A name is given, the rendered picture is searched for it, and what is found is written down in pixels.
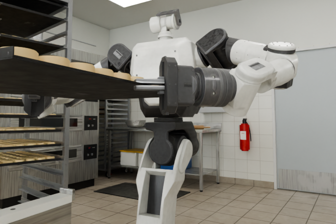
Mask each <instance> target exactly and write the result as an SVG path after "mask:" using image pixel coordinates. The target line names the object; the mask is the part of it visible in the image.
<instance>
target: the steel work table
mask: <svg viewBox="0 0 336 224"><path fill-rule="evenodd" d="M193 125H194V126H204V127H210V128H211V129H195V131H196V133H199V167H191V168H187V169H185V175H191V176H199V191H200V192H203V176H204V175H206V174H209V173H212V172H215V171H216V183H217V184H220V152H219V132H221V131H222V123H208V122H193ZM106 131H108V164H107V177H108V179H110V178H111V166H112V167H120V168H129V169H130V173H133V169H139V166H127V165H121V163H117V164H112V165H111V137H112V131H130V149H133V139H134V131H136V132H152V131H151V130H146V124H144V126H142V127H140V128H131V127H121V128H106ZM210 132H216V169H212V168H203V133H210Z"/></svg>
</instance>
